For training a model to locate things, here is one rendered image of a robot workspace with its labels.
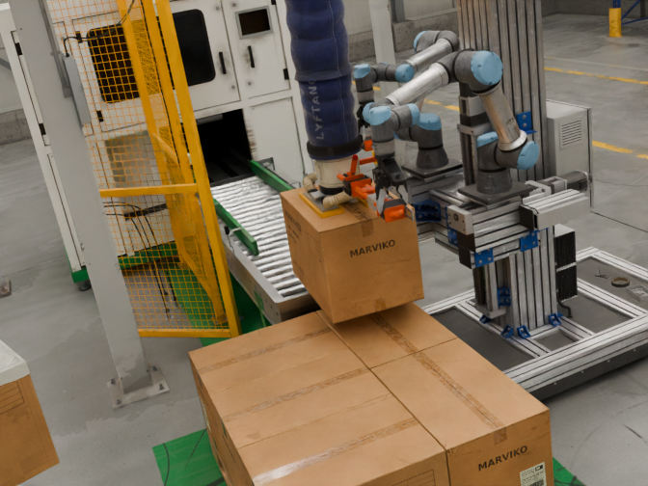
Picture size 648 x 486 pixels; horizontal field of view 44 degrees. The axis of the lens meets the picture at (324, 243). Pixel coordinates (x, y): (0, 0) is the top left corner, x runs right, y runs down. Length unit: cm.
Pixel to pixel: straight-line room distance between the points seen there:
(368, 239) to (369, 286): 20
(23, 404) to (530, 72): 235
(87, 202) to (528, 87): 213
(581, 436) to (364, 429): 115
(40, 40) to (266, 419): 201
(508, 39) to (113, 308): 232
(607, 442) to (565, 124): 135
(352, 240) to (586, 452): 131
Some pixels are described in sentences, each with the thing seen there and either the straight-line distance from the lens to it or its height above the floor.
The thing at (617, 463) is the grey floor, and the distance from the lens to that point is 349.
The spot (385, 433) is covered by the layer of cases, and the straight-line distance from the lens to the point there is 277.
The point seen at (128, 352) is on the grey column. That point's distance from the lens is 433.
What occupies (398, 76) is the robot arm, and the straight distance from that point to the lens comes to 352.
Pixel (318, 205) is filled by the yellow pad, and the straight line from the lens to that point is 325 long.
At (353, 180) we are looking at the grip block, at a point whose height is 122.
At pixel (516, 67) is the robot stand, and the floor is 148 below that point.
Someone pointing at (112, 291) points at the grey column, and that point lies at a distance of 418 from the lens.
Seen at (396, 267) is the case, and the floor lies 84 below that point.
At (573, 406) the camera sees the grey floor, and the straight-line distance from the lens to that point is 379.
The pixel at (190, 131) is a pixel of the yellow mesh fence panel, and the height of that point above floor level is 130.
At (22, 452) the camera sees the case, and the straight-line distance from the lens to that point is 286.
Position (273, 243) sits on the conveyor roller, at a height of 55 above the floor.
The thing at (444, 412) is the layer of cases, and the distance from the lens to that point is 283.
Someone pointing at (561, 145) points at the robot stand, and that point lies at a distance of 364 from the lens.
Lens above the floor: 216
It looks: 22 degrees down
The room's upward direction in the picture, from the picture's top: 10 degrees counter-clockwise
